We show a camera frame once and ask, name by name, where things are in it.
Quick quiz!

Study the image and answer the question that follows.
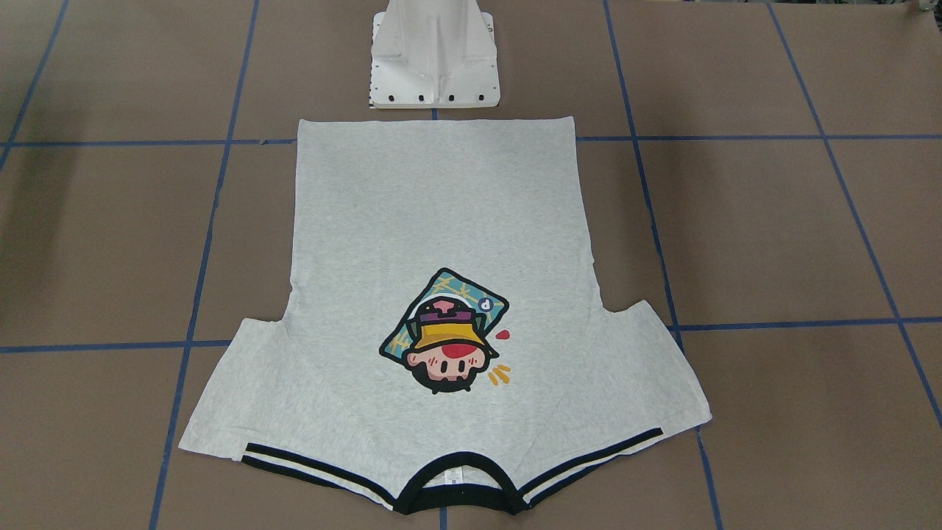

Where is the grey cartoon print t-shirt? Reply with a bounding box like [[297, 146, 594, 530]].
[[179, 118, 711, 515]]

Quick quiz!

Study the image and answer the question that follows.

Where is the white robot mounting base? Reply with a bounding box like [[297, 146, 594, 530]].
[[368, 1, 501, 110]]

